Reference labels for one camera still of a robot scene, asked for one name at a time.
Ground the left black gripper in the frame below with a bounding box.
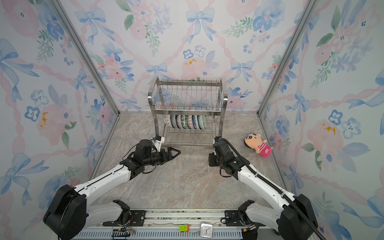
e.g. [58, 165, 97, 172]
[143, 146, 181, 168]

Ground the green white patterned bowl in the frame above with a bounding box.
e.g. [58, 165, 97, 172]
[164, 115, 173, 129]

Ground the blue mesh pattern bowl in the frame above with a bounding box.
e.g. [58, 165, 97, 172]
[186, 115, 195, 129]

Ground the pink purple glass bowl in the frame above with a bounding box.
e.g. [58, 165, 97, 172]
[176, 115, 183, 129]

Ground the dark blue flower bowl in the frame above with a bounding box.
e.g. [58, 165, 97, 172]
[170, 115, 178, 129]

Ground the pale green bowl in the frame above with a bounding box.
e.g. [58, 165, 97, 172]
[198, 116, 207, 130]

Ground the blue white patterned bowl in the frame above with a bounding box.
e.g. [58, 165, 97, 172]
[192, 115, 200, 130]

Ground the stainless steel dish rack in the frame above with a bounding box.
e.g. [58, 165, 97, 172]
[148, 78, 229, 147]

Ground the green leaf pattern bowl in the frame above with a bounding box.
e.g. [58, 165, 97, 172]
[181, 115, 189, 129]

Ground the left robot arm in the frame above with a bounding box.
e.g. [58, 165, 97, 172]
[43, 136, 181, 240]

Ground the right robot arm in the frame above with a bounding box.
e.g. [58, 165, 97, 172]
[209, 137, 325, 240]

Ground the plush doll pink shirt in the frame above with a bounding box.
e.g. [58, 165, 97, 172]
[244, 133, 273, 158]

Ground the green orange small block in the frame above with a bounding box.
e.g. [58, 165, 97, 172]
[179, 224, 190, 232]

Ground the small silver alarm clock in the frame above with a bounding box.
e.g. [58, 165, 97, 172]
[200, 223, 213, 239]

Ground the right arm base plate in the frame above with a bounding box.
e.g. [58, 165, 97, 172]
[221, 210, 265, 228]

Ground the black corrugated cable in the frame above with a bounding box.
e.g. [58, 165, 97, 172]
[220, 137, 328, 240]

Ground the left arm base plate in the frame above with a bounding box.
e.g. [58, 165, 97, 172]
[103, 210, 147, 227]

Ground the black connector with wires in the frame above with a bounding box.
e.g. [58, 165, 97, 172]
[111, 229, 131, 240]

